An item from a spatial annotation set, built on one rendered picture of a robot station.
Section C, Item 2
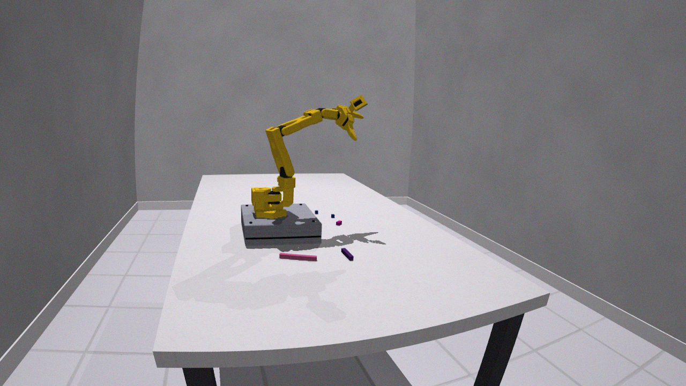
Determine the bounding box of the pink flat bar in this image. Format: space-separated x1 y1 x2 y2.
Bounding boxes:
279 253 317 261

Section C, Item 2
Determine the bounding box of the dark purple rod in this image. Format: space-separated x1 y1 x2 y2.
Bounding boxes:
341 248 354 261

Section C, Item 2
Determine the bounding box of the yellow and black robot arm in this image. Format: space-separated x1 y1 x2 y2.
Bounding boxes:
253 108 340 219

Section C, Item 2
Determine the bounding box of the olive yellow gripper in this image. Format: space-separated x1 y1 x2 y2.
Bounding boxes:
335 95 367 141

